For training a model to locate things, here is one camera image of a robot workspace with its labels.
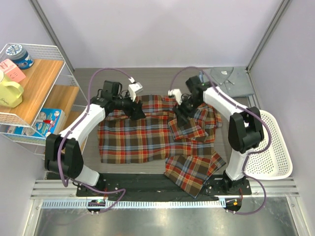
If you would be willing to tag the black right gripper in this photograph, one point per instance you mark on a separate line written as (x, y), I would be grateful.
(182, 120)

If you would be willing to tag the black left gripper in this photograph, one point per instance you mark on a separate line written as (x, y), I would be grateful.
(137, 112)

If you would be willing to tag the red brown plaid shirt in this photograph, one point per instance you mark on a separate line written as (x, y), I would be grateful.
(188, 151)

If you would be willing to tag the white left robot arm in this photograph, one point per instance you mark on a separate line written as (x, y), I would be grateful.
(63, 151)

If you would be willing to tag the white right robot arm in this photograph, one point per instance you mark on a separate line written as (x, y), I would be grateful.
(245, 131)

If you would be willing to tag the folded light blue shirt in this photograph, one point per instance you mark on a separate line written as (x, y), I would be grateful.
(201, 76)

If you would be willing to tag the folded grey button shirt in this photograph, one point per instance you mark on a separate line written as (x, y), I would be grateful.
(234, 81)

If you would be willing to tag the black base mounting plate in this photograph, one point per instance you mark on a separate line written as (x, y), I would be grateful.
(147, 185)

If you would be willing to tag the blue product box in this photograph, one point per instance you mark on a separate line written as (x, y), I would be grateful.
(49, 121)

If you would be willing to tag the white perforated plastic basket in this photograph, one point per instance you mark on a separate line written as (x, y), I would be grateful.
(274, 163)

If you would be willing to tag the yellow plastic pitcher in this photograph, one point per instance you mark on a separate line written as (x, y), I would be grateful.
(11, 92)

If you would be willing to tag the blue round tin can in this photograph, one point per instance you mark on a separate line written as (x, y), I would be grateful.
(19, 56)

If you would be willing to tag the pink small box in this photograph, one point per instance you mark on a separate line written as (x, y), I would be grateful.
(12, 70)

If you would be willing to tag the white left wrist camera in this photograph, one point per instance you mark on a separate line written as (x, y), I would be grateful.
(134, 88)

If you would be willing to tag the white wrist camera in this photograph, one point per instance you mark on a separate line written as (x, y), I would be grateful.
(134, 88)
(176, 93)

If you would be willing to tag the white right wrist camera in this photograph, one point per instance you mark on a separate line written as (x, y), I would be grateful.
(176, 93)

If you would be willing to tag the white wire wooden shelf rack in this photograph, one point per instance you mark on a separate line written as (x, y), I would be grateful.
(49, 83)

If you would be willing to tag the aluminium frame rail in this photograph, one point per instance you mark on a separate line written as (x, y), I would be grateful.
(54, 189)

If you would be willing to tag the white slotted cable duct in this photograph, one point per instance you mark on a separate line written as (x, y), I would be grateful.
(98, 204)

